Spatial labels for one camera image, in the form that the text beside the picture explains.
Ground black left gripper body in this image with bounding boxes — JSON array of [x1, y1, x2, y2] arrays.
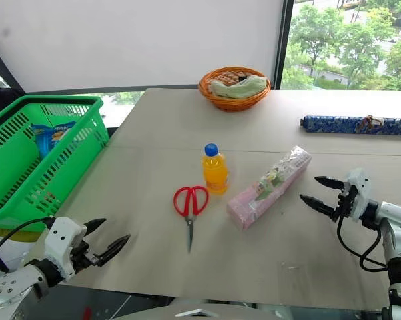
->
[[70, 240, 100, 271]]

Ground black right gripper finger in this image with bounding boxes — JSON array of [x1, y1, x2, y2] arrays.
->
[[299, 195, 340, 223], [314, 176, 347, 191]]

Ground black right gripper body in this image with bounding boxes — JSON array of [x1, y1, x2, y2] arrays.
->
[[335, 185, 359, 218]]

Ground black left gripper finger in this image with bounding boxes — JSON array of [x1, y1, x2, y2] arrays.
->
[[95, 234, 131, 267], [83, 218, 107, 239]]

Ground green plastic shopping basket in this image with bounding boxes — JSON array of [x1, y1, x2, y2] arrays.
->
[[0, 94, 110, 233]]

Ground orange woven round basket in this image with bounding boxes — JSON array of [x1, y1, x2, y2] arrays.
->
[[198, 66, 272, 113]]

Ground pink floral long box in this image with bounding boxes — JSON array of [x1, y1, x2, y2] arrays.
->
[[226, 144, 313, 231]]

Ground blue patterned rolled scroll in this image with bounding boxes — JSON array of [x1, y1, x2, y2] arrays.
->
[[299, 115, 401, 137]]

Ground blue snack packet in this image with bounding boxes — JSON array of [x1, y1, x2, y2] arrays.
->
[[31, 121, 77, 158]]

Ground orange juice bottle blue cap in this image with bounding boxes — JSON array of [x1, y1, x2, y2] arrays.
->
[[202, 143, 229, 195]]

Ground grey robot torso top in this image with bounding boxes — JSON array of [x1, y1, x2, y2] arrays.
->
[[113, 298, 364, 320]]

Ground pale green folded towel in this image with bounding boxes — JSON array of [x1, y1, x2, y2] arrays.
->
[[209, 75, 268, 99]]

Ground white roller blind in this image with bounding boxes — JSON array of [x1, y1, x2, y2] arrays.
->
[[0, 0, 286, 94]]

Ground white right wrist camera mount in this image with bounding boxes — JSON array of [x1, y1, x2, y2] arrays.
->
[[344, 168, 374, 222]]

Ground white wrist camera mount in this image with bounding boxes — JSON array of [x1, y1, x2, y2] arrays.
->
[[344, 168, 374, 222], [43, 216, 88, 278]]

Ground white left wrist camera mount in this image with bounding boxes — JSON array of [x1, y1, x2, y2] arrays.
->
[[43, 216, 88, 278]]

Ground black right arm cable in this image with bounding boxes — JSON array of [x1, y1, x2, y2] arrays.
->
[[336, 214, 388, 272]]

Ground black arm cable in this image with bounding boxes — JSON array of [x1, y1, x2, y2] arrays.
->
[[336, 214, 388, 272], [0, 217, 56, 265]]

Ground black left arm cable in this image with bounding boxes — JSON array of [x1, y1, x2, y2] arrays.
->
[[0, 217, 56, 265]]

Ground red handled scissors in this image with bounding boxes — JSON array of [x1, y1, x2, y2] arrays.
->
[[173, 185, 210, 254]]

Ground black window frame post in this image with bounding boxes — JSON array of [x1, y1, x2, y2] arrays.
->
[[272, 0, 295, 91]]

